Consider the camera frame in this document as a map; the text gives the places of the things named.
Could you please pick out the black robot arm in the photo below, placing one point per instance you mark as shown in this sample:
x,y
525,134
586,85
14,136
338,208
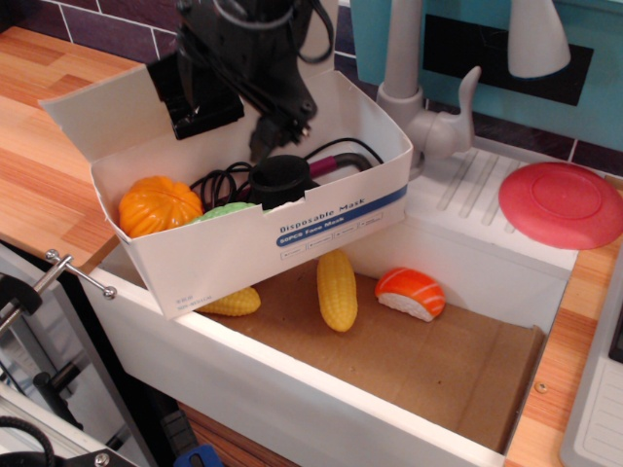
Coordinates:
x,y
260,9

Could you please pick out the orange toy pumpkin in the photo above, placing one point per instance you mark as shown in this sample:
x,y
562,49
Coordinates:
x,y
155,204

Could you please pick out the grey toy faucet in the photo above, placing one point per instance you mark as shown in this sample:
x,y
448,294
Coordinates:
x,y
434,135

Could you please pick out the white toy sink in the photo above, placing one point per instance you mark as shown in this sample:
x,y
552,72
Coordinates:
x,y
453,231

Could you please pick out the white face mask box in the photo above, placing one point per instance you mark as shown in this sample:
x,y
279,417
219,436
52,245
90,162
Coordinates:
x,y
123,130

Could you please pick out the blue clamp handle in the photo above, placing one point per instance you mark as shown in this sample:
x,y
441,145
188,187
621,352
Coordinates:
x,y
186,448

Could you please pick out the red plastic plate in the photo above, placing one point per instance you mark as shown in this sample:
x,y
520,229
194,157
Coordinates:
x,y
562,205

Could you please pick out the brown cardboard sheet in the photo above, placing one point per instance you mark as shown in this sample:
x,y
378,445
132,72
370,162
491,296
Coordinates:
x,y
463,371

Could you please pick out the green toy vegetable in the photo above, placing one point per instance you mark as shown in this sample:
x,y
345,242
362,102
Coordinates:
x,y
222,210

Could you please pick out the yellow toy corn upright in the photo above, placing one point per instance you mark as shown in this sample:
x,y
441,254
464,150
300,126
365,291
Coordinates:
x,y
336,291

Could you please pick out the black round device with cable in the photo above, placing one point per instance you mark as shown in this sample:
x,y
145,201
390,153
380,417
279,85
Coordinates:
x,y
283,178

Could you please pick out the teal panel with black tape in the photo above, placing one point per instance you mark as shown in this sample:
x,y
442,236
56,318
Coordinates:
x,y
583,101

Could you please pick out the salmon sushi toy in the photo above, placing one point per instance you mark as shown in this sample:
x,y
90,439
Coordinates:
x,y
412,292

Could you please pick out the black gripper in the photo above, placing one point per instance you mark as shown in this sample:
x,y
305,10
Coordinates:
x,y
221,61

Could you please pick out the yellow toy corn under box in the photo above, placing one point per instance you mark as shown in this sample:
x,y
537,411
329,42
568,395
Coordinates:
x,y
240,303

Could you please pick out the white cone lamp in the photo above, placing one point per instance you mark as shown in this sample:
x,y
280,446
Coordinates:
x,y
537,42

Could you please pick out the metal clamp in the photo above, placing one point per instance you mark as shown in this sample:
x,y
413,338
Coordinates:
x,y
19,298

